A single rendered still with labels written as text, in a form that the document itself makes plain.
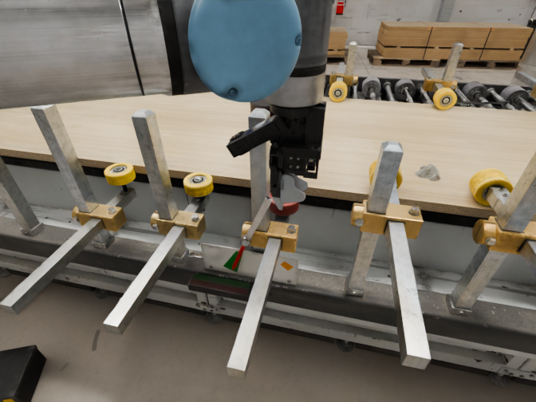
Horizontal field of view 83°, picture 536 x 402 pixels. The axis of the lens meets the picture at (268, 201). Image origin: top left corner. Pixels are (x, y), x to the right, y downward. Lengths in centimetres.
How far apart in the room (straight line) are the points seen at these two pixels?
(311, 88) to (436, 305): 65
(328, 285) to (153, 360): 98
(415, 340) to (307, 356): 106
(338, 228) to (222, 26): 81
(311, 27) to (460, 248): 81
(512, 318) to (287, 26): 87
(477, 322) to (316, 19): 76
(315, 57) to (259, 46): 20
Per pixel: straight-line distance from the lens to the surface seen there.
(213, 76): 24
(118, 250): 102
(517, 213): 72
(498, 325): 94
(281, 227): 74
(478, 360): 156
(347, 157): 100
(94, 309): 185
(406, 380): 158
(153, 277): 71
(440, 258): 108
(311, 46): 43
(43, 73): 26
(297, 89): 44
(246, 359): 55
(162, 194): 77
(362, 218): 66
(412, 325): 51
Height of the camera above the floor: 136
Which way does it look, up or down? 37 degrees down
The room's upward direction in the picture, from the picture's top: straight up
